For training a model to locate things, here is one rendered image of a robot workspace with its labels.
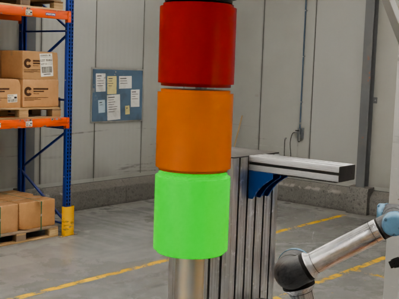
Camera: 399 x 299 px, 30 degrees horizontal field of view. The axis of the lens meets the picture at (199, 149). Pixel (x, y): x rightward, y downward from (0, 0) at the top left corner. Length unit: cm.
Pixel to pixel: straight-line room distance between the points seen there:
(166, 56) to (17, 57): 935
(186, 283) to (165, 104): 12
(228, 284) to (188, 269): 181
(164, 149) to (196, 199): 4
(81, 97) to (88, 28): 111
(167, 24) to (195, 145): 8
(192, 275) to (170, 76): 13
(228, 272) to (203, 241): 182
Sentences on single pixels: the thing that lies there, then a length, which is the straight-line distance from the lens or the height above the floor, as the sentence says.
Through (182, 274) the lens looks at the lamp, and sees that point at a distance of 50.
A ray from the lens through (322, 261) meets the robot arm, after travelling 250.
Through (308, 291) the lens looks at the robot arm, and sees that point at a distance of 267.
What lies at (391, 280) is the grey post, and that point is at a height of 88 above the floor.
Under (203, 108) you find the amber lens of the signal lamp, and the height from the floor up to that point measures 226.
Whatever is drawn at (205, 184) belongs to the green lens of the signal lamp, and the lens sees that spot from 47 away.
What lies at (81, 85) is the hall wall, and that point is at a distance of 1207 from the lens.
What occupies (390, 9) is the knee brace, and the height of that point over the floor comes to 272.
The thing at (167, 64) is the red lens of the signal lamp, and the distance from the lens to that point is 47.
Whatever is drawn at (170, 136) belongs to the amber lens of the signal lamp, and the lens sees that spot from 47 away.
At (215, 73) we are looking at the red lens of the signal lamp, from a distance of 47.
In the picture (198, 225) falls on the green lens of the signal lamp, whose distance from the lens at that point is 48.
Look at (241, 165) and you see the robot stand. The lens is 227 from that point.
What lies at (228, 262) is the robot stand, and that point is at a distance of 229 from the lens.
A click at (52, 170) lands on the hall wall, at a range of 1182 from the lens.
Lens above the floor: 228
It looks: 6 degrees down
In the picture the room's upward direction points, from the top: 2 degrees clockwise
